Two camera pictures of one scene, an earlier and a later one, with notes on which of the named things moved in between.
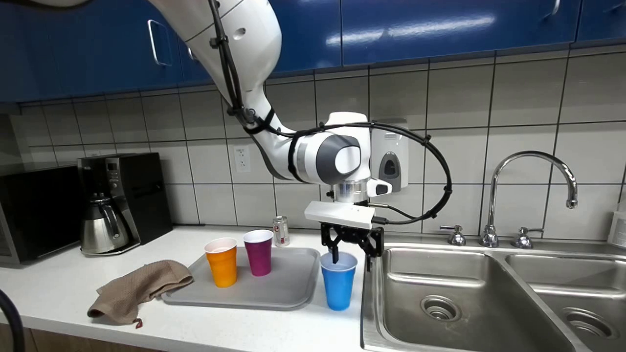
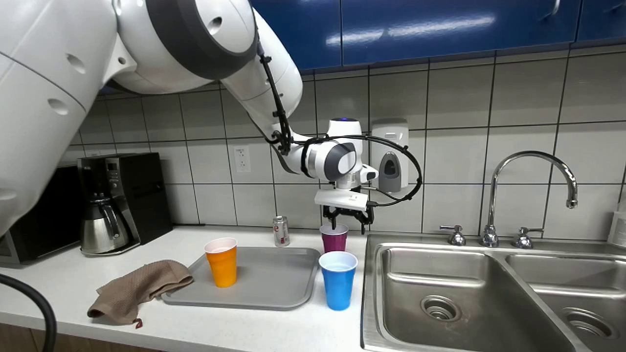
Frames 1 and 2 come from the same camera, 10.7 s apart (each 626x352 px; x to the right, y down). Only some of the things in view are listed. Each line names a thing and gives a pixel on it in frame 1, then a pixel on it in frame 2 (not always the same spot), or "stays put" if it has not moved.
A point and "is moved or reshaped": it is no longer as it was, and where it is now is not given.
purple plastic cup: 259,245 is moved or reshaped
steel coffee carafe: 103,229 stays put
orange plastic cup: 222,255 stays put
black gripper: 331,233 to 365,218
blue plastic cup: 339,280 stays put
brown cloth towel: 120,302 stays put
